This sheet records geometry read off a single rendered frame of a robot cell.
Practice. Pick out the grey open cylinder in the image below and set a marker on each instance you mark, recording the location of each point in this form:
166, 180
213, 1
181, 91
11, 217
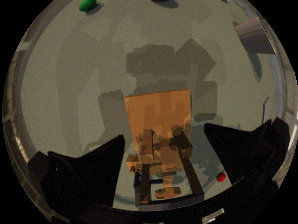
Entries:
254, 37

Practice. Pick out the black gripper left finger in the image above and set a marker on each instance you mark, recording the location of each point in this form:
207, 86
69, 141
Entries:
97, 170

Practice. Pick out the dark red ball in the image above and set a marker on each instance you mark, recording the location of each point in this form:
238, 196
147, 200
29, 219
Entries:
221, 177

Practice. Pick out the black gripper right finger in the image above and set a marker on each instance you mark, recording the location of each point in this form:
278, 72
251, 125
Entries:
234, 147

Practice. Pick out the green ball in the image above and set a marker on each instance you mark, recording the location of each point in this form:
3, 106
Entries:
87, 4

